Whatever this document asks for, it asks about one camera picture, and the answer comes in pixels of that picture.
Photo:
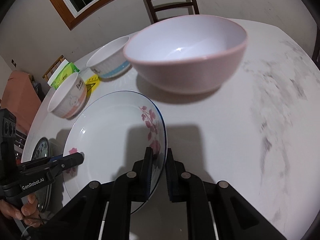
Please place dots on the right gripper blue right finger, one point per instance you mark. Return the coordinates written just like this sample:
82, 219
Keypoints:
179, 182

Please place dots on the light bamboo chair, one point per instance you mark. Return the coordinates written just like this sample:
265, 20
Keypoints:
49, 72

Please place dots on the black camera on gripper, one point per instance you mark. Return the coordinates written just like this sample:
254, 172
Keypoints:
8, 137

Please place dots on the left hand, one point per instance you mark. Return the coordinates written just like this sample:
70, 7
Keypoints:
28, 213

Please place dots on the green tissue pack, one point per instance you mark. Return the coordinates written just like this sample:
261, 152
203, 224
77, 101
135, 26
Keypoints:
64, 70

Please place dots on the large pink bowl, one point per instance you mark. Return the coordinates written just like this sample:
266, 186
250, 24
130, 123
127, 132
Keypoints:
191, 54

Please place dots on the pink cloth covered furniture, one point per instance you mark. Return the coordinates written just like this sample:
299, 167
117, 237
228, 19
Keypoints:
21, 100

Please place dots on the white plate pink flowers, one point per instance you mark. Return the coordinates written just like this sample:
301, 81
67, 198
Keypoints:
113, 133

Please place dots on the white blue ribbed bowl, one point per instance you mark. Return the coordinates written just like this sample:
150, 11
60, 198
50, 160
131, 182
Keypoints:
109, 61

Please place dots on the small blue floral plate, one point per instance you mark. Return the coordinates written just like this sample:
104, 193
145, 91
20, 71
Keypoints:
43, 150

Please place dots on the white pink ribbed bowl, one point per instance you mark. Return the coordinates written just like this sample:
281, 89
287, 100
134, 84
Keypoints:
69, 98

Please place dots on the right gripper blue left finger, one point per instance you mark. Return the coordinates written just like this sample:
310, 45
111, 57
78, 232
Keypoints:
139, 178

